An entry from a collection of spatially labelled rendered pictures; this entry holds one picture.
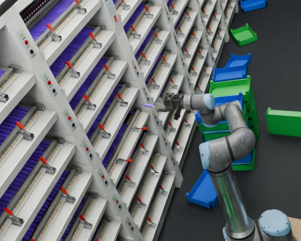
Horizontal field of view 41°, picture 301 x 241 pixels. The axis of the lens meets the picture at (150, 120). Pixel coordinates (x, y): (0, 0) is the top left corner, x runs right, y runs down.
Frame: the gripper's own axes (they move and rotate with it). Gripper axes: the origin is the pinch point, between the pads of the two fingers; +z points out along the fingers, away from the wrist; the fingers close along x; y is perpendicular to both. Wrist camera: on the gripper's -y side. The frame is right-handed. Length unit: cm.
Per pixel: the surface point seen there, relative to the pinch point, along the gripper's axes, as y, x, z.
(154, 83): -7.3, -35.1, 14.5
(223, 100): -31, -44, -28
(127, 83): 14.8, -5.2, 15.1
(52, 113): 50, 65, 10
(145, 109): -7.0, -6.3, 10.7
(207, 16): -28, -171, 12
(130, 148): -9.5, 26.5, 9.6
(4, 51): 81, 63, 18
